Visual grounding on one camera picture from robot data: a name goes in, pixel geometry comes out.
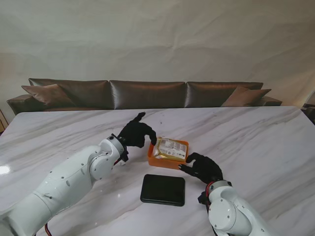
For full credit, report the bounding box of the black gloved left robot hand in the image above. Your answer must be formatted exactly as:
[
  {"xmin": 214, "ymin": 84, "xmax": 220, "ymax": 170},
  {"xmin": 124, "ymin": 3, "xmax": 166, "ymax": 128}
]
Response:
[{"xmin": 117, "ymin": 112, "xmax": 158, "ymax": 148}]

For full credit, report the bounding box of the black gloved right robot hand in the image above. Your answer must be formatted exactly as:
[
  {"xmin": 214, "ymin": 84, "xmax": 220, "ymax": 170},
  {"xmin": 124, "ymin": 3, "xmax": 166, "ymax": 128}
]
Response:
[{"xmin": 179, "ymin": 152, "xmax": 224, "ymax": 185}]

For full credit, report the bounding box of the gold tissue pack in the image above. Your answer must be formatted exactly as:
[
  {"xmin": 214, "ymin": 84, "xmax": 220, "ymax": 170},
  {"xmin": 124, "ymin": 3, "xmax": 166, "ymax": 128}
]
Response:
[{"xmin": 153, "ymin": 137, "xmax": 189, "ymax": 162}]

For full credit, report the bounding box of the orange tissue box cover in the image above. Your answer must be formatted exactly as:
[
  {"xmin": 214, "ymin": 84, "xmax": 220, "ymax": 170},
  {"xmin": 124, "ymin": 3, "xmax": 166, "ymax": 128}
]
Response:
[{"xmin": 147, "ymin": 136, "xmax": 190, "ymax": 171}]

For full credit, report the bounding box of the black tissue box base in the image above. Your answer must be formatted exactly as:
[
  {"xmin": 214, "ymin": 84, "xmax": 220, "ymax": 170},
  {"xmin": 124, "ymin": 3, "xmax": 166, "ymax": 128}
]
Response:
[{"xmin": 140, "ymin": 174, "xmax": 186, "ymax": 207}]

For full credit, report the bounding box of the brown sofa back cushion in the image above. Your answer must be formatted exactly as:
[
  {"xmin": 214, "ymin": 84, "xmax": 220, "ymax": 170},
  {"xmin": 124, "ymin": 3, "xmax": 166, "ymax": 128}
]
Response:
[
  {"xmin": 29, "ymin": 78, "xmax": 111, "ymax": 109},
  {"xmin": 186, "ymin": 81, "xmax": 264, "ymax": 108},
  {"xmin": 109, "ymin": 80, "xmax": 187, "ymax": 110}
]

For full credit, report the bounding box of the brown throw pillow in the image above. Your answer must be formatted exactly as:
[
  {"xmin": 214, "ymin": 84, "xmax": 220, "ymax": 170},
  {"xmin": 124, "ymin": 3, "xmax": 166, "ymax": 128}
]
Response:
[
  {"xmin": 21, "ymin": 84, "xmax": 74, "ymax": 106},
  {"xmin": 221, "ymin": 87, "xmax": 272, "ymax": 107}
]

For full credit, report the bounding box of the dark side furniture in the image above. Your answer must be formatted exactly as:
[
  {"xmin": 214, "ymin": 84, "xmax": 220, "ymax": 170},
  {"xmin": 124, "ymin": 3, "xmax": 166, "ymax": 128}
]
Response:
[{"xmin": 301, "ymin": 102, "xmax": 315, "ymax": 125}]

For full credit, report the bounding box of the brown leather sofa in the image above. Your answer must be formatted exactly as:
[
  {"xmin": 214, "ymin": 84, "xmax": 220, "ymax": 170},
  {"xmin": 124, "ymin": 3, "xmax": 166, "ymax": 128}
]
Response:
[{"xmin": 6, "ymin": 78, "xmax": 283, "ymax": 116}]

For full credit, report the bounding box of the wooden slatted furniture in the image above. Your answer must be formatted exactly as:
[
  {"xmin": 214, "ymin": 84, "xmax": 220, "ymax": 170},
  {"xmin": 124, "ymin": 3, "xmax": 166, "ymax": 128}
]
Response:
[{"xmin": 0, "ymin": 108, "xmax": 7, "ymax": 135}]

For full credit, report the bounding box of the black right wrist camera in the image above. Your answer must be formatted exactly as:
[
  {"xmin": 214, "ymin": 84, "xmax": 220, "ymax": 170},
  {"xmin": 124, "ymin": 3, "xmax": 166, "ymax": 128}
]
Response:
[{"xmin": 198, "ymin": 190, "xmax": 210, "ymax": 205}]

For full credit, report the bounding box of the red black left arm cable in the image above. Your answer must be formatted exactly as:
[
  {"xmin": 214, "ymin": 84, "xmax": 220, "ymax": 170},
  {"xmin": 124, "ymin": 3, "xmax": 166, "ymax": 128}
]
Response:
[{"xmin": 44, "ymin": 220, "xmax": 54, "ymax": 236}]

